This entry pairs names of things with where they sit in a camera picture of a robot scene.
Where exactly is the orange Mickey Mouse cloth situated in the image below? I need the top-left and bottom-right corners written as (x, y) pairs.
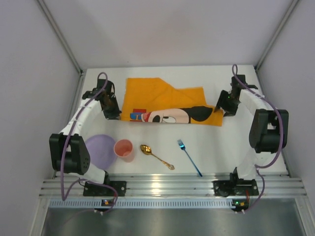
top-left (121, 78), bottom-right (223, 126)

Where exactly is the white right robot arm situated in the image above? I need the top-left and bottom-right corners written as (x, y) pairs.
top-left (215, 75), bottom-right (289, 180)

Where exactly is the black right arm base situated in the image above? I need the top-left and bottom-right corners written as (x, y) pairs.
top-left (213, 168), bottom-right (259, 197)

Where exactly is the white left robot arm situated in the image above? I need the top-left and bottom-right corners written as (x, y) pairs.
top-left (49, 72), bottom-right (121, 184)

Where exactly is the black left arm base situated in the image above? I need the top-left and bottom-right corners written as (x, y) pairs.
top-left (79, 180), bottom-right (127, 197)

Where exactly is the pink plastic cup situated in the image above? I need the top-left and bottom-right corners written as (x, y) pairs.
top-left (114, 139), bottom-right (135, 163)

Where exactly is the lilac plate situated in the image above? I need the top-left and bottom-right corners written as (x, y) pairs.
top-left (85, 134), bottom-right (117, 171)

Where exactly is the gold ornate spoon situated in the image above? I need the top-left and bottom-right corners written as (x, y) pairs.
top-left (140, 145), bottom-right (175, 170)

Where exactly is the blue metallic fork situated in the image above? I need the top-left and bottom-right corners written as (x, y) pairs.
top-left (177, 139), bottom-right (203, 177)

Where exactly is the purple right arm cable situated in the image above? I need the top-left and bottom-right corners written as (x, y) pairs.
top-left (232, 64), bottom-right (287, 217)

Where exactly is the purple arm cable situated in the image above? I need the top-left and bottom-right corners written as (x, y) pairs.
top-left (232, 64), bottom-right (287, 217)
top-left (60, 72), bottom-right (119, 214)

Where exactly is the right aluminium corner post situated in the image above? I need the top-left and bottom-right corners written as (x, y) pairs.
top-left (254, 0), bottom-right (300, 72)

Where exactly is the aluminium corner post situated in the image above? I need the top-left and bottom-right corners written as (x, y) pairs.
top-left (35, 0), bottom-right (83, 75)
top-left (254, 0), bottom-right (300, 72)

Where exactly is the aluminium frame rail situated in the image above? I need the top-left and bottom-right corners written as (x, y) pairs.
top-left (39, 172), bottom-right (308, 199)

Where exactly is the left aluminium corner post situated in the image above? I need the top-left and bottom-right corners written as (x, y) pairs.
top-left (35, 0), bottom-right (83, 75)

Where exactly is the grey slotted cable duct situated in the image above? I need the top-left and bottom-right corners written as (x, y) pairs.
top-left (49, 198), bottom-right (249, 209)

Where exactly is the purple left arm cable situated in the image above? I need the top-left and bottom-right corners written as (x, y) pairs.
top-left (60, 72), bottom-right (119, 214)

